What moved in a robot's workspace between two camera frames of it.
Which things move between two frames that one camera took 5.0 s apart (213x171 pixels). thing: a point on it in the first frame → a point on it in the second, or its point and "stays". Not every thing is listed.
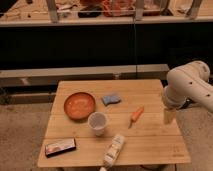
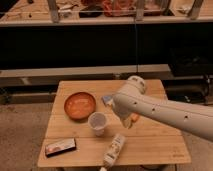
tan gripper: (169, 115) → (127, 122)
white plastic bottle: (112, 151) stays
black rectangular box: (60, 146) stays
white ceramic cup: (97, 121) stays
